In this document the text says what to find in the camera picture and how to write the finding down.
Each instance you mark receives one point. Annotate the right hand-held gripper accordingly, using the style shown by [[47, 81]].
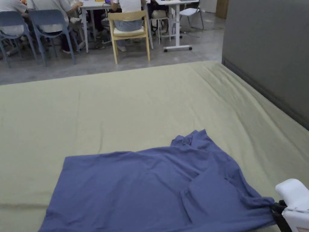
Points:
[[298, 200]]

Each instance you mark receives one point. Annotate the dark blue shirt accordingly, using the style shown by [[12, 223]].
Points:
[[135, 188]]

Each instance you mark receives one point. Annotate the bed with pale green sheet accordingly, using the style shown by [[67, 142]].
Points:
[[125, 108]]

